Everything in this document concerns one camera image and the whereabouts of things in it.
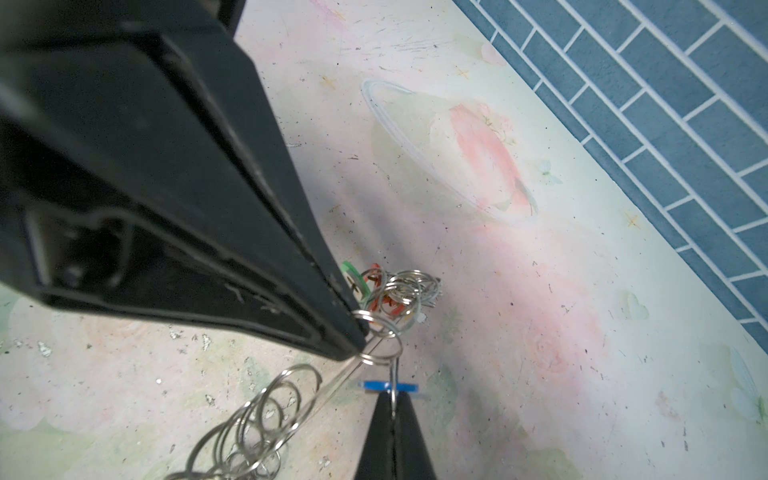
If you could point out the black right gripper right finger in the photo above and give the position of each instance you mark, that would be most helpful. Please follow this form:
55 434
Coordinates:
411 456

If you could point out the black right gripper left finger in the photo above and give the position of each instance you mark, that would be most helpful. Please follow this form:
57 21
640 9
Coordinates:
377 460

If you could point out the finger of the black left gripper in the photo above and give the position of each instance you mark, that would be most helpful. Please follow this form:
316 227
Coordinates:
150 240
198 150

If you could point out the blue tagged key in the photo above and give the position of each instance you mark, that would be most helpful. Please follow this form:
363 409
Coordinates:
385 386

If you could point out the large metal keyring band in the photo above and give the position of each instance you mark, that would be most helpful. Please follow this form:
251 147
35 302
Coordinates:
250 443

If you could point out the red tagged key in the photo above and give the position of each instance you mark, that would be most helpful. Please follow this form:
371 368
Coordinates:
375 279

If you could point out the green tagged key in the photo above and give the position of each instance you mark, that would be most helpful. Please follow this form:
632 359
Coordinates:
356 282

